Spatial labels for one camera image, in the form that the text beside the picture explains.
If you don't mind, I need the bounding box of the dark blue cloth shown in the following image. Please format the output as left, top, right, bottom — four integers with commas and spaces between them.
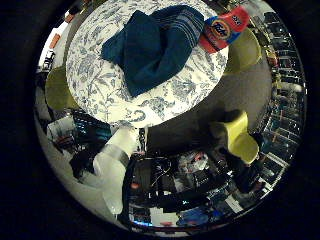
100, 4, 205, 98

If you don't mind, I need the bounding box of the cluttered black work desk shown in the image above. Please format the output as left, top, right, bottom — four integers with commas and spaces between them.
128, 149, 235, 215

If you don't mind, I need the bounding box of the blue floral white tablecloth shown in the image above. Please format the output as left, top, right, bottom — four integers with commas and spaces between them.
65, 0, 231, 130

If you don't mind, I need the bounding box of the yellow-green chair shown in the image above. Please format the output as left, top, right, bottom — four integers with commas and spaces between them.
44, 65, 80, 112
223, 27, 263, 76
209, 110, 261, 165

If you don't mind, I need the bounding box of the metal storage shelving rack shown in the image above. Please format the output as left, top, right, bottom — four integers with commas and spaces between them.
259, 11, 307, 169

